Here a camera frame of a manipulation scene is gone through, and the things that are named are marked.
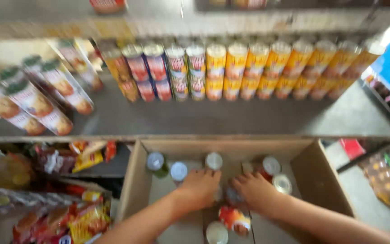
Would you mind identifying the person's right hand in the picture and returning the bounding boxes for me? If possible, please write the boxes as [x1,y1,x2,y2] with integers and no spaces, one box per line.
[230,172,281,218]

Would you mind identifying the person's left hand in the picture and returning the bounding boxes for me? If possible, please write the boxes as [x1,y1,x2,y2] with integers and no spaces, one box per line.
[177,169,223,213]

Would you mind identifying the upright can with silver lid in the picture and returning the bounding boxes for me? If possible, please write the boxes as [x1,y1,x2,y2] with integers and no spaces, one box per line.
[205,152,223,171]

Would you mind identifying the dark blue can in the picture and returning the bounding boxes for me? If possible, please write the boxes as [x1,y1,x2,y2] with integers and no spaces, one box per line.
[225,186,247,208]

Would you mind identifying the red can with silver lid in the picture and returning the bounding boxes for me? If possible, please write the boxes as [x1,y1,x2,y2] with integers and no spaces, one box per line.
[258,155,282,181]

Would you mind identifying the blue can with silver lid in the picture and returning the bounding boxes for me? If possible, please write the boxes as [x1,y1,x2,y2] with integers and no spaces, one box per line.
[170,161,189,186]

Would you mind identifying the can with shiny silver lid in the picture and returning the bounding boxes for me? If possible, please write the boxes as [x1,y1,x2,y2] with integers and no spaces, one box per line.
[272,174,293,196]

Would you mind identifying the red and orange lying can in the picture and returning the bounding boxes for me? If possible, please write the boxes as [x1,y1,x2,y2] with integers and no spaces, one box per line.
[218,205,252,237]

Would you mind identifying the green can with silver lid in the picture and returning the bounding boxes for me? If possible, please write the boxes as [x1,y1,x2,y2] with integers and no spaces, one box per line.
[146,151,169,178]

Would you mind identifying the can with white lid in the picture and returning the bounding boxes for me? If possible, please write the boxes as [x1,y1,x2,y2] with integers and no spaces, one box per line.
[205,221,229,244]

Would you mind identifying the grey store shelf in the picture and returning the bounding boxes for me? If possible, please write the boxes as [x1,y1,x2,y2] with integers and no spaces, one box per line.
[0,8,390,143]

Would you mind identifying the brown cardboard box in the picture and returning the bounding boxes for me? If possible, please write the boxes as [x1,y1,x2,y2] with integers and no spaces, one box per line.
[115,138,357,244]

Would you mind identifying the green and red striped cans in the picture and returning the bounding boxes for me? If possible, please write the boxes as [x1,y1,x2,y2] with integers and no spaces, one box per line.
[165,44,207,102]

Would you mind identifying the red packet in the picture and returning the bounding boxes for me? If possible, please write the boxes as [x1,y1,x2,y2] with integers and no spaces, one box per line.
[339,138,367,160]

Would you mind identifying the row of yellow cans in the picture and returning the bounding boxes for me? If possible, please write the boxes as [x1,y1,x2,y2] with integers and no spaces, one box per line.
[205,38,387,101]

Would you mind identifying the red and blue cans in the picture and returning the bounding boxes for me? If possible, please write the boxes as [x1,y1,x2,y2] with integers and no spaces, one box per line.
[121,43,173,102]

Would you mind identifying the heap of red yellow snack packets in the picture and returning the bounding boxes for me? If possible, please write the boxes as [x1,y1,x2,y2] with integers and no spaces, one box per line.
[29,140,118,175]

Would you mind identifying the orange and red cans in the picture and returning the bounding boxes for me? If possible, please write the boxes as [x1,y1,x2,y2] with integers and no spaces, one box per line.
[102,47,140,103]

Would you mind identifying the rack of drink bottles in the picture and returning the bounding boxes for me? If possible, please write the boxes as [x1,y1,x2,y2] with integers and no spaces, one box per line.
[358,141,390,208]

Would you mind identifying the crate of red yellow snack bags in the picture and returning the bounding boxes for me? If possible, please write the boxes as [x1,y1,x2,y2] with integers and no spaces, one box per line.
[10,181,114,244]

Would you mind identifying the cans on high shelf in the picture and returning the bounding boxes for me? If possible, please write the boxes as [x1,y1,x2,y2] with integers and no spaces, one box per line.
[209,0,271,9]

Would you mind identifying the group of white green-lidded cans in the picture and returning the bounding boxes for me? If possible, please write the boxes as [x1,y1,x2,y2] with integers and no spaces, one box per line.
[0,37,105,137]

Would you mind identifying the red pack on high shelf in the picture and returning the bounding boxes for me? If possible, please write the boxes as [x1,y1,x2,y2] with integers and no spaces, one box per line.
[89,0,128,15]

